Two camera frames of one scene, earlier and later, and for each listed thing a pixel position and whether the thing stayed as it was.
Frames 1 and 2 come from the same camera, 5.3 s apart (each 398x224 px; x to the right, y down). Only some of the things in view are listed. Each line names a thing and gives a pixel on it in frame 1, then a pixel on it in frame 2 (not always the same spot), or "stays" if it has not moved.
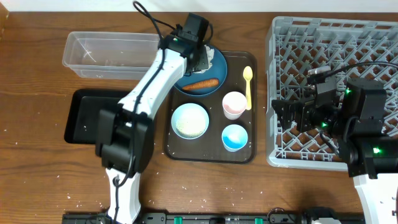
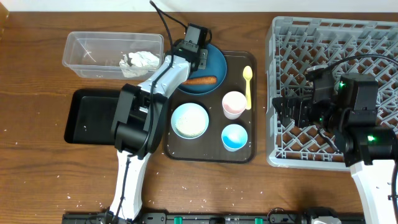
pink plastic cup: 234,103 stays
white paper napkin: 209,55 → 142,63
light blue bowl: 189,121 stays
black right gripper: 292,112 stays
